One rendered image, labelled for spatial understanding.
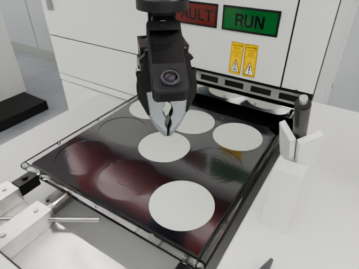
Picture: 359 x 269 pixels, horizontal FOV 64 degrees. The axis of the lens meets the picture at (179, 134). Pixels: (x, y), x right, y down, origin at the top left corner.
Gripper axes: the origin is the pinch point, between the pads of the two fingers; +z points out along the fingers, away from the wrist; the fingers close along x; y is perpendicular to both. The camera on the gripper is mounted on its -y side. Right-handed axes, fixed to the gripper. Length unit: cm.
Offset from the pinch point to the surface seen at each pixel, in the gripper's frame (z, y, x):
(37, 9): 41, 329, 97
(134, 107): 7.1, 22.2, 4.8
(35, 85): 97, 251, 98
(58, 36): 0, 60, 26
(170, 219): 7.2, -11.9, 1.7
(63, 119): 15.2, 33.7, 24.3
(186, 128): 7.2, 11.0, -5.6
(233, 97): 4.0, 17.1, -17.9
